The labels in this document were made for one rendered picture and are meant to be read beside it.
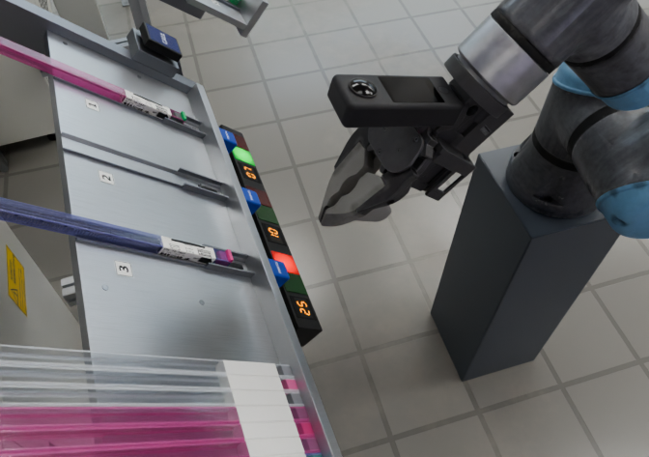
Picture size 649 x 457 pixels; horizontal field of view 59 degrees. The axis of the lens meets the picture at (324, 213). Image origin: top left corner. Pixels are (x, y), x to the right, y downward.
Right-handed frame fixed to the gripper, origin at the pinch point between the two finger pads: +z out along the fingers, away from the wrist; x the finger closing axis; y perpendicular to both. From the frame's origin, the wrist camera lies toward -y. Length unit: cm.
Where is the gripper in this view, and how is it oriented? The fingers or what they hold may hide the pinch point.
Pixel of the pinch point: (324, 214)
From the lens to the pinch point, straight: 60.0
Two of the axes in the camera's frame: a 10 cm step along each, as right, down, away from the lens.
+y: 6.8, 2.2, 7.0
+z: -6.5, 6.3, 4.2
